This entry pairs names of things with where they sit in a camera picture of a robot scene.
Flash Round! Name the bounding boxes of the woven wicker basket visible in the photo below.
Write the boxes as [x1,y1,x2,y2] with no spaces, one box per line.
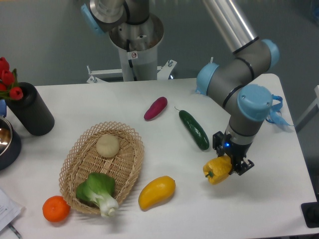
[59,121,144,215]

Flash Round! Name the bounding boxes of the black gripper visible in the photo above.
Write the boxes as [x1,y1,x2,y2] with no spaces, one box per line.
[212,131,255,176]

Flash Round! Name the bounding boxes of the yellow bell pepper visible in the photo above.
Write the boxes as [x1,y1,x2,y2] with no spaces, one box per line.
[203,155,232,185]

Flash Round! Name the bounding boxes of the purple sweet potato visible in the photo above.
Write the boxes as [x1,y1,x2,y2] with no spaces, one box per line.
[144,97,167,120]

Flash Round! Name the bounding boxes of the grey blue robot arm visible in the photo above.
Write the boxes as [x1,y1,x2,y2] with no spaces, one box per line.
[81,0,279,175]

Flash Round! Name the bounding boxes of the red artificial tulips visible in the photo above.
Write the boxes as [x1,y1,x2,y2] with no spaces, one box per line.
[0,57,23,101]

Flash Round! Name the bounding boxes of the black cable on pedestal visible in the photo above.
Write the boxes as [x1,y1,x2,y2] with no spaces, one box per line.
[126,39,137,81]

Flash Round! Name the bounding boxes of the blue plastic strip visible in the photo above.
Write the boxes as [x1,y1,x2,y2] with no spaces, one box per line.
[195,87,206,96]

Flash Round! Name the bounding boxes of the green cucumber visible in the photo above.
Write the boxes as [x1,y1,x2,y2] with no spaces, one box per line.
[174,107,210,151]

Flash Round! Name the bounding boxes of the white frame at right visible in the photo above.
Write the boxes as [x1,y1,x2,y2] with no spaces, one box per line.
[295,85,319,132]

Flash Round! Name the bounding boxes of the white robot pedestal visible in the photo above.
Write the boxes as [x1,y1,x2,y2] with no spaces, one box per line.
[87,13,177,83]

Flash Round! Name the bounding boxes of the orange mandarin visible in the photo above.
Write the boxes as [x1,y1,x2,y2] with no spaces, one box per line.
[42,196,70,223]

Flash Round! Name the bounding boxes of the black cylindrical vase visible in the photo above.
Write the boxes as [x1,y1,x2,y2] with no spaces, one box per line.
[5,82,55,136]

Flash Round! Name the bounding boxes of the pen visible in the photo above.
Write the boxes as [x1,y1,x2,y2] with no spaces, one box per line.
[8,223,22,239]

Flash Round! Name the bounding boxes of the blue object at left edge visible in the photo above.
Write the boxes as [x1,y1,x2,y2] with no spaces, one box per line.
[0,100,7,118]

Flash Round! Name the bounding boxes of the white steamed bun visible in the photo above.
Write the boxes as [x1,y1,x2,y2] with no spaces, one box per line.
[96,134,120,157]

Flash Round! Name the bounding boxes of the dark metal bowl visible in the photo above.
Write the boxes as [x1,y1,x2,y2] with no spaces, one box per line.
[0,117,22,170]

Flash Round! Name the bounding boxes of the yellow mango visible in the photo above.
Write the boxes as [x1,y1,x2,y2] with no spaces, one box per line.
[138,176,176,211]

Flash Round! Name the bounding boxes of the green bok choy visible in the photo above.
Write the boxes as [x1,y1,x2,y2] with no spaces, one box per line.
[76,172,119,218]

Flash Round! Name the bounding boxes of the black device at edge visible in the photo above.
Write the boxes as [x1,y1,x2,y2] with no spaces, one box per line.
[301,202,319,228]

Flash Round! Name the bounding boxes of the white paper sheets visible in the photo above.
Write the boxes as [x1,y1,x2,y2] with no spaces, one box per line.
[0,189,25,231]

